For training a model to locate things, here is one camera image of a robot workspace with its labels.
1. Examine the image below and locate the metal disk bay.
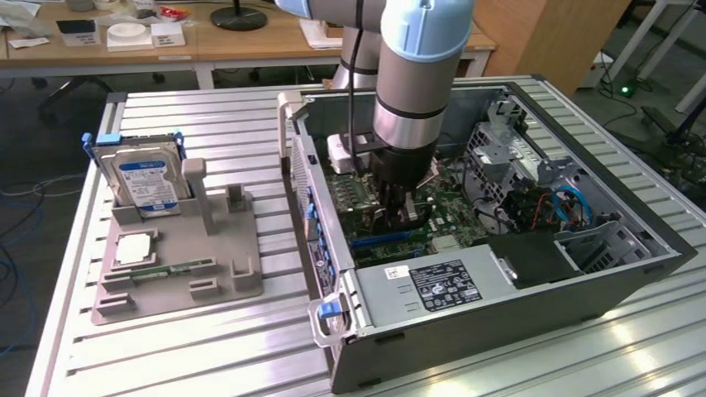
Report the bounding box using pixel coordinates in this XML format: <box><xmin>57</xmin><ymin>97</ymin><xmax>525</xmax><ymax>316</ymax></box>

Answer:
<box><xmin>554</xmin><ymin>218</ymin><xmax>652</xmax><ymax>274</ymax></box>

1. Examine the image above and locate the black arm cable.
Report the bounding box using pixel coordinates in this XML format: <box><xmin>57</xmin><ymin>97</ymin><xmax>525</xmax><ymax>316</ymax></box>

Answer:
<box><xmin>346</xmin><ymin>0</ymin><xmax>368</xmax><ymax>170</ymax></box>

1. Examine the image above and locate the green motherboard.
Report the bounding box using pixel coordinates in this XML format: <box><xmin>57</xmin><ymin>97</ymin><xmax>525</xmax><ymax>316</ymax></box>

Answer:
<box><xmin>322</xmin><ymin>148</ymin><xmax>490</xmax><ymax>270</ymax></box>

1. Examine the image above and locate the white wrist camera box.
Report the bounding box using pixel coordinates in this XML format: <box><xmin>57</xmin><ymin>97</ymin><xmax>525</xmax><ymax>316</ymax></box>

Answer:
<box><xmin>326</xmin><ymin>132</ymin><xmax>373</xmax><ymax>175</ymax></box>

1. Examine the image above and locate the grey parts rack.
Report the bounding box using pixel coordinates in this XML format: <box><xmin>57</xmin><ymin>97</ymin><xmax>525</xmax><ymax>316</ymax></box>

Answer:
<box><xmin>91</xmin><ymin>156</ymin><xmax>266</xmax><ymax>328</ymax></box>

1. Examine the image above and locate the black open PC case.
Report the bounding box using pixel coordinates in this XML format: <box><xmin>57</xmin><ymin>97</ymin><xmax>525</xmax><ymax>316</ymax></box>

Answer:
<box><xmin>277</xmin><ymin>80</ymin><xmax>700</xmax><ymax>395</ymax></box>

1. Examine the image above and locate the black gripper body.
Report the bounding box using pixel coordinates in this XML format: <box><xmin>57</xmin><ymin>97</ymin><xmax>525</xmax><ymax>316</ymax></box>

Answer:
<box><xmin>370</xmin><ymin>142</ymin><xmax>438</xmax><ymax>195</ymax></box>

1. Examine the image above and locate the metal drive cage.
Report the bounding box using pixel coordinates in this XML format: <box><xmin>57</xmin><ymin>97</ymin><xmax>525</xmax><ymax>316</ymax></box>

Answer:
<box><xmin>462</xmin><ymin>98</ymin><xmax>548</xmax><ymax>195</ymax></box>

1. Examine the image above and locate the wooden cabinet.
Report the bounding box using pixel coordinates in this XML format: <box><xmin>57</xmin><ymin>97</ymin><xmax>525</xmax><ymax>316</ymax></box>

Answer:
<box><xmin>472</xmin><ymin>0</ymin><xmax>633</xmax><ymax>94</ymax></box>

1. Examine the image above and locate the white table frame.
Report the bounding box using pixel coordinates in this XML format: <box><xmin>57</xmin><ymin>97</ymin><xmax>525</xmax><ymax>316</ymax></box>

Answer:
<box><xmin>607</xmin><ymin>0</ymin><xmax>706</xmax><ymax>112</ymax></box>

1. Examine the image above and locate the black office chair base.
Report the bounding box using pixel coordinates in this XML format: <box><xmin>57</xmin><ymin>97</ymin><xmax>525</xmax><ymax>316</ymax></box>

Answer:
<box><xmin>33</xmin><ymin>72</ymin><xmax>167</xmax><ymax>121</ymax></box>

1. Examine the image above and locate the green RAM stick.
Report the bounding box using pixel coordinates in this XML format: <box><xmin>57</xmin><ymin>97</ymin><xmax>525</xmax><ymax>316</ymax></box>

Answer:
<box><xmin>130</xmin><ymin>262</ymin><xmax>214</xmax><ymax>279</ymax></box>

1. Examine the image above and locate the silver CPU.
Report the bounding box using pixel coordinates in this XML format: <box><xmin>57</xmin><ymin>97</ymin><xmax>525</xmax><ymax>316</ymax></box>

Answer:
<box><xmin>117</xmin><ymin>234</ymin><xmax>157</xmax><ymax>264</ymax></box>

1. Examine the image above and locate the black floor stand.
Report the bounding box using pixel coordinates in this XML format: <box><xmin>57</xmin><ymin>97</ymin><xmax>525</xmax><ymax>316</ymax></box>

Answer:
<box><xmin>643</xmin><ymin>105</ymin><xmax>706</xmax><ymax>166</ymax></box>

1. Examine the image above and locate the blue wire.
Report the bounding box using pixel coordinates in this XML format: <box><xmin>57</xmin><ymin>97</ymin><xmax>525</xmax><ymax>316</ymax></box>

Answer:
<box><xmin>550</xmin><ymin>185</ymin><xmax>596</xmax><ymax>227</ymax></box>

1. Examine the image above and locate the hard disk blue label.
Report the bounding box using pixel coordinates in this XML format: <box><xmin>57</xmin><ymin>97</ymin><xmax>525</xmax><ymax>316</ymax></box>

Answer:
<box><xmin>110</xmin><ymin>148</ymin><xmax>187</xmax><ymax>218</ymax></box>

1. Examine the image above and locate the white round part on box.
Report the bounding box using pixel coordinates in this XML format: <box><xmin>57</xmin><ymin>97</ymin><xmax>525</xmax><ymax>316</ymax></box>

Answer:
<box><xmin>106</xmin><ymin>22</ymin><xmax>155</xmax><ymax>53</ymax></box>

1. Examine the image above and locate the black round lamp base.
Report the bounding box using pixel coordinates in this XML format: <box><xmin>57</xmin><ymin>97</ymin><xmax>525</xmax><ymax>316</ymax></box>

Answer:
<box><xmin>210</xmin><ymin>0</ymin><xmax>270</xmax><ymax>32</ymax></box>

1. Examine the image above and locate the grey power supply unit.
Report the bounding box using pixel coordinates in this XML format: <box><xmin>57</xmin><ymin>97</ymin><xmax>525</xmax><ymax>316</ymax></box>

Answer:
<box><xmin>353</xmin><ymin>243</ymin><xmax>518</xmax><ymax>328</ymax></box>

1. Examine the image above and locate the graphics card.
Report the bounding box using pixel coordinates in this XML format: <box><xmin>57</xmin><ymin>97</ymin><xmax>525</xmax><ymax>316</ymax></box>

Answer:
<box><xmin>353</xmin><ymin>192</ymin><xmax>441</xmax><ymax>235</ymax></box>

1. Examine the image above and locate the red wire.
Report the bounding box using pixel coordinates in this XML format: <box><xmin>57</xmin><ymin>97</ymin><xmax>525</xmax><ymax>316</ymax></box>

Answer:
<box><xmin>532</xmin><ymin>192</ymin><xmax>558</xmax><ymax>228</ymax></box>

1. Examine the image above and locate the small white box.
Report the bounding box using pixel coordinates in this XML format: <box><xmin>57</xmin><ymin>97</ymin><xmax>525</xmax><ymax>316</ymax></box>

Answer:
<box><xmin>150</xmin><ymin>22</ymin><xmax>187</xmax><ymax>49</ymax></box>

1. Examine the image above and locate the wooden desk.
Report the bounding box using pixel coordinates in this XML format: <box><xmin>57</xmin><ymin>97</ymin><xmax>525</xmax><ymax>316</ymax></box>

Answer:
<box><xmin>0</xmin><ymin>0</ymin><xmax>498</xmax><ymax>79</ymax></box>

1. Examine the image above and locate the blue disk caddy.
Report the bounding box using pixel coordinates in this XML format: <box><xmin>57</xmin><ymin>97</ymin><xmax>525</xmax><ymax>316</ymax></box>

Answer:
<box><xmin>81</xmin><ymin>128</ymin><xmax>189</xmax><ymax>208</ymax></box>

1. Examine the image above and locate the white box black lid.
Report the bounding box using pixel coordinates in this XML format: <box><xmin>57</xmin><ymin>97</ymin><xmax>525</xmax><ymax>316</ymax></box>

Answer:
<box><xmin>58</xmin><ymin>19</ymin><xmax>101</xmax><ymax>46</ymax></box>

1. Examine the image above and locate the white paper stack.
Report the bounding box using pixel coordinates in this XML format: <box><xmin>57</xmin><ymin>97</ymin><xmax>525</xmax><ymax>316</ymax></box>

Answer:
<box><xmin>301</xmin><ymin>18</ymin><xmax>348</xmax><ymax>50</ymax></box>

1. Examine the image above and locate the blue expansion slot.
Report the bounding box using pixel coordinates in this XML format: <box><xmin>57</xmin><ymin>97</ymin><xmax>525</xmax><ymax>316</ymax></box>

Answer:
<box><xmin>352</xmin><ymin>231</ymin><xmax>413</xmax><ymax>249</ymax></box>

